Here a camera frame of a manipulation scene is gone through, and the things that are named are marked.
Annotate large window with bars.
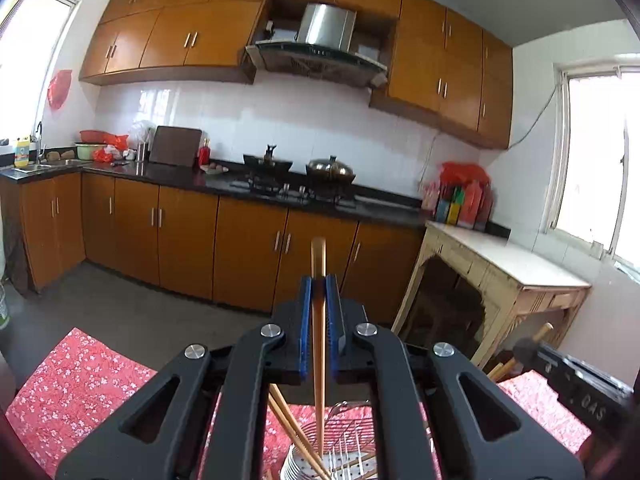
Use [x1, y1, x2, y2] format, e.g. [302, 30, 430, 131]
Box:
[552, 52, 640, 273]

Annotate cream wooden side table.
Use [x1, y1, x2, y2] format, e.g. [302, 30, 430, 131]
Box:
[390, 220, 592, 371]

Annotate metal wire utensil holder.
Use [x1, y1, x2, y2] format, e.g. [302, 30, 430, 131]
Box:
[279, 399, 383, 480]

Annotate black kitchen countertop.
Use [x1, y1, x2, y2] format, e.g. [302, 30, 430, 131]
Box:
[0, 157, 511, 238]

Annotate black wok with handle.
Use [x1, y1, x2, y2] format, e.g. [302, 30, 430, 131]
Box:
[243, 144, 294, 177]

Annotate red bag on wall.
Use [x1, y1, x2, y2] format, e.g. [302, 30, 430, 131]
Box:
[47, 70, 72, 111]

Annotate large red plastic bag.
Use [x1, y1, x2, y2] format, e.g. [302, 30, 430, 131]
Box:
[440, 161, 490, 186]

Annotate brown base cabinets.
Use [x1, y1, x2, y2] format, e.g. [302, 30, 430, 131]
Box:
[0, 172, 426, 321]

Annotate wall cable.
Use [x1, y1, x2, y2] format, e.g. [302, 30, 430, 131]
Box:
[420, 87, 558, 196]

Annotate red floral tablecloth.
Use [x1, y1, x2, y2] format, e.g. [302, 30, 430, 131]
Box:
[5, 327, 593, 480]

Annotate colourful box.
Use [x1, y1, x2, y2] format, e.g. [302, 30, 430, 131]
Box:
[435, 185, 462, 225]

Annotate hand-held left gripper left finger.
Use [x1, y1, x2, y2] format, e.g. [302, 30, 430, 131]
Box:
[55, 275, 314, 480]

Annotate dark wooden cutting board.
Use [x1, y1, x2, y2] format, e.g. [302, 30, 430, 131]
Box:
[149, 126, 202, 167]

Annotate steel range hood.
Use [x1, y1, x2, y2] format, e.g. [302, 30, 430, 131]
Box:
[245, 2, 390, 88]

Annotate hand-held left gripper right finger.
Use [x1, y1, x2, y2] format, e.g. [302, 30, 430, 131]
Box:
[325, 274, 586, 480]

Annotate gas stove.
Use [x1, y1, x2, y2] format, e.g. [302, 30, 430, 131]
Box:
[245, 175, 358, 208]

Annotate white plastic bag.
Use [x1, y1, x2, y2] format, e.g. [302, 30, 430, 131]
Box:
[129, 120, 158, 146]

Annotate metal faucet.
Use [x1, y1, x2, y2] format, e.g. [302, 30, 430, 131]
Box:
[31, 121, 47, 163]

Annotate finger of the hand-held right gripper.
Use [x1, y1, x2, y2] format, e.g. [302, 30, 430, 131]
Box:
[512, 337, 562, 377]

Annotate brown wall cabinets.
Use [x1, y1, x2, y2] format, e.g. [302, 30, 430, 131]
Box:
[79, 0, 514, 150]

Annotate steel sink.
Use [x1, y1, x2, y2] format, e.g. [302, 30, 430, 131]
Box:
[12, 159, 83, 174]

